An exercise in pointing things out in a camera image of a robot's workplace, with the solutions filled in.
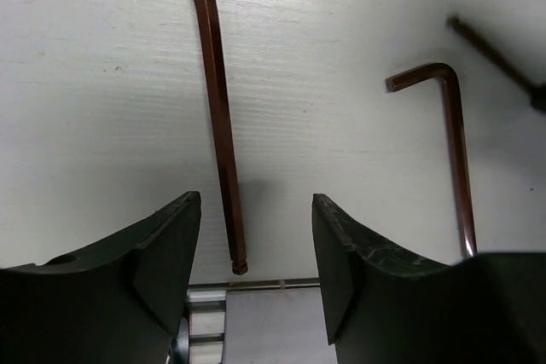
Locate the thin brown hex key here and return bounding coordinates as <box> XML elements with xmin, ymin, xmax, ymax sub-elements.
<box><xmin>446</xmin><ymin>14</ymin><xmax>545</xmax><ymax>114</ymax></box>

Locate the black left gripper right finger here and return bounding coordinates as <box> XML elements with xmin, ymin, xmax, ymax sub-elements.
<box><xmin>312</xmin><ymin>194</ymin><xmax>545</xmax><ymax>363</ymax></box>

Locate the medium brown hex key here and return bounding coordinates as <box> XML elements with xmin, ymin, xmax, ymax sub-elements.
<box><xmin>385</xmin><ymin>62</ymin><xmax>477</xmax><ymax>258</ymax></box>

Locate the large brown hex key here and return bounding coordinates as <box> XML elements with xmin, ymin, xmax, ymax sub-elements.
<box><xmin>194</xmin><ymin>0</ymin><xmax>248</xmax><ymax>275</ymax></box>

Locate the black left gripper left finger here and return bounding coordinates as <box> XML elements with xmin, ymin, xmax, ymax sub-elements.
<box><xmin>1</xmin><ymin>191</ymin><xmax>201</xmax><ymax>363</ymax></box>

